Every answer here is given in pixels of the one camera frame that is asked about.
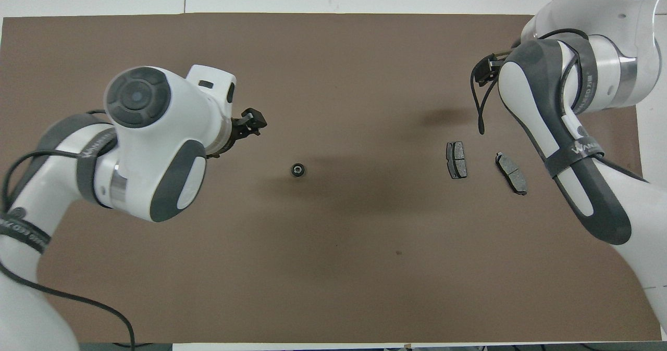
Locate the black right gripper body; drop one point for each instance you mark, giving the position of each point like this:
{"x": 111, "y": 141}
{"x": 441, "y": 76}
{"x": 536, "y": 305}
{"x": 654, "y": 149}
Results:
{"x": 492, "y": 70}

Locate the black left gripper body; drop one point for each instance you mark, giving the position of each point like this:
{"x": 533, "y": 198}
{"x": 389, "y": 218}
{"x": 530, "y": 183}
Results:
{"x": 237, "y": 129}

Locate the large black bearing gear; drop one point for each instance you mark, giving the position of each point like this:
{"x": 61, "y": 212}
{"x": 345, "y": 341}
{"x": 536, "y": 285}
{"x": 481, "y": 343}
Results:
{"x": 297, "y": 170}

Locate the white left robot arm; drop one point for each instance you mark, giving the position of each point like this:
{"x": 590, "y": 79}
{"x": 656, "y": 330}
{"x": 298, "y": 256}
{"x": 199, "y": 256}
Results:
{"x": 156, "y": 132}

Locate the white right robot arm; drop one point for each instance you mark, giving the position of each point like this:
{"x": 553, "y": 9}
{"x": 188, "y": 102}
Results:
{"x": 547, "y": 111}

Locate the brown table mat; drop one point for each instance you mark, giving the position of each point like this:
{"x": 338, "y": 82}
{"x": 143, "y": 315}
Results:
{"x": 333, "y": 80}

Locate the rectangular dark grey brake pad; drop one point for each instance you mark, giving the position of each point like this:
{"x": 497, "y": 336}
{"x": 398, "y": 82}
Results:
{"x": 457, "y": 161}

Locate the tapered dark grey brake pad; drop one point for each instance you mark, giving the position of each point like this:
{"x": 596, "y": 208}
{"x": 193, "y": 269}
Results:
{"x": 511, "y": 174}

